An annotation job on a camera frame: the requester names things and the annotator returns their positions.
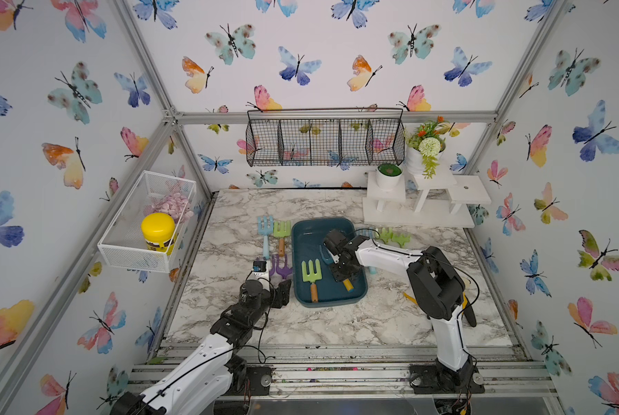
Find white tiered plant stand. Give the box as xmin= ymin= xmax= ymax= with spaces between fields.
xmin=362 ymin=168 xmax=492 ymax=228

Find green rake wooden handle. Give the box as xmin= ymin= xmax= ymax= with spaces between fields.
xmin=391 ymin=233 xmax=411 ymax=248
xmin=376 ymin=228 xmax=395 ymax=245

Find black wire wall basket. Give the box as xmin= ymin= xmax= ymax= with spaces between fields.
xmin=245 ymin=107 xmax=405 ymax=170

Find pink flower bunch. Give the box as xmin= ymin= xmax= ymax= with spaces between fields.
xmin=146 ymin=192 xmax=195 ymax=223

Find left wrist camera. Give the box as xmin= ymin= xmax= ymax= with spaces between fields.
xmin=250 ymin=259 xmax=271 ymax=284

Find purple fork pink handle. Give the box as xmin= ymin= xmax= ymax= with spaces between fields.
xmin=267 ymin=254 xmax=278 ymax=280

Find light blue fork rake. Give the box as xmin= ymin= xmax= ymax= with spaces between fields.
xmin=257 ymin=215 xmax=274 ymax=260

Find yellow lidded jar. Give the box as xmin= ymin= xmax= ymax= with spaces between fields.
xmin=141 ymin=213 xmax=176 ymax=256

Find white mesh wall basket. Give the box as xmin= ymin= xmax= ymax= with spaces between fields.
xmin=98 ymin=171 xmax=196 ymax=273

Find teal rake yellow handle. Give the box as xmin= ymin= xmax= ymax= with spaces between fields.
xmin=320 ymin=245 xmax=354 ymax=292

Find yellow black work glove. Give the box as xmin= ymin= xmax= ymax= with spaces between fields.
xmin=462 ymin=293 xmax=478 ymax=328

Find white pot with flowers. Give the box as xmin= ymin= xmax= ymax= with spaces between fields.
xmin=404 ymin=116 xmax=450 ymax=179

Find teal plastic storage box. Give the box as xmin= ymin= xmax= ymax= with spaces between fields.
xmin=291 ymin=217 xmax=368 ymax=308

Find purple rake pink handle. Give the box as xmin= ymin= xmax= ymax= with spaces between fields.
xmin=276 ymin=254 xmax=293 ymax=280

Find yellow glove cuff strip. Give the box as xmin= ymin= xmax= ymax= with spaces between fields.
xmin=403 ymin=292 xmax=418 ymax=305

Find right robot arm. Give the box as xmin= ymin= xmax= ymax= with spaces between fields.
xmin=323 ymin=230 xmax=485 ymax=396

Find small white pot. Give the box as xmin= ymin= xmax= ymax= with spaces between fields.
xmin=376 ymin=164 xmax=403 ymax=191

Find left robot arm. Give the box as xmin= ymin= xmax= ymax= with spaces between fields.
xmin=110 ymin=278 xmax=292 ymax=414

